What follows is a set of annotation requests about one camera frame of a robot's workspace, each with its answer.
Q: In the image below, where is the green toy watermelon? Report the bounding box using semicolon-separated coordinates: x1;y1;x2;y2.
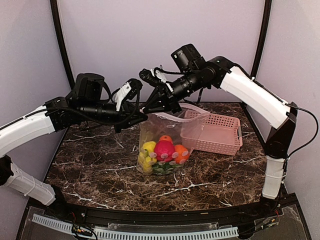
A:
152;161;182;175

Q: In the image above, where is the pink plastic basket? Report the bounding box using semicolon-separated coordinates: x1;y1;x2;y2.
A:
180;113;243;156

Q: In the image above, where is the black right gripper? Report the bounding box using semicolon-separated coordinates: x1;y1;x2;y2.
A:
142;68;208;113

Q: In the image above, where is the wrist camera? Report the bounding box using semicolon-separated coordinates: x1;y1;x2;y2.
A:
170;43;206;73
72;73;105;102

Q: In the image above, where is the yellow toy banana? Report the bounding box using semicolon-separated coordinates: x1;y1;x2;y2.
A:
138;152;157;174

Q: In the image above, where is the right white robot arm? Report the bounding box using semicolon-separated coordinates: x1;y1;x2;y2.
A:
139;56;297;217

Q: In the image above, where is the left black frame post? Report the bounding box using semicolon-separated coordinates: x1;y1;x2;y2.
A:
49;0;75;89

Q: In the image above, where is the right black frame post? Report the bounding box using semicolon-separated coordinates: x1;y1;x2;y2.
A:
250;0;272;78

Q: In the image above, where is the clear zip top bag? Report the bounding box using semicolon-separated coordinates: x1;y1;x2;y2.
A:
136;103;210;175

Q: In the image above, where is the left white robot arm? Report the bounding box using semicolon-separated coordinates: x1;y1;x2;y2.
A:
0;97;148;218

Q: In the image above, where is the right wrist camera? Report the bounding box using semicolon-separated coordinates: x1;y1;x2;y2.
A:
170;43;206;73

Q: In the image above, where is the red toy apple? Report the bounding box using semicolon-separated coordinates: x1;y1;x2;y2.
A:
154;140;175;162

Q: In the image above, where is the orange toy fruit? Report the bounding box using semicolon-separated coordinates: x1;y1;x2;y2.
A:
174;144;190;165

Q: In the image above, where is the black frame post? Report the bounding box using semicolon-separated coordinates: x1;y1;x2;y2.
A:
250;0;272;78
49;0;75;89

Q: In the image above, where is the yellow toy lemon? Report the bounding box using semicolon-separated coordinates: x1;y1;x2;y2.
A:
142;141;157;155

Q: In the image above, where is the green orange toy mango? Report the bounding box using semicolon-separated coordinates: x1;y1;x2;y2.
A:
159;135;173;143

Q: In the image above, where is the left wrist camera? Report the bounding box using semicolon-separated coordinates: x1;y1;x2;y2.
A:
72;73;105;102

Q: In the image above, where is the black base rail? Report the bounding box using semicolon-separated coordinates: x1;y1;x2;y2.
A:
24;193;301;227

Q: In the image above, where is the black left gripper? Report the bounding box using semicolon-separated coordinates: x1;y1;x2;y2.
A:
80;100;149;133

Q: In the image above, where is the white slotted cable duct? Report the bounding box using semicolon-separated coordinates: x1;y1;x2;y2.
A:
32;214;239;240

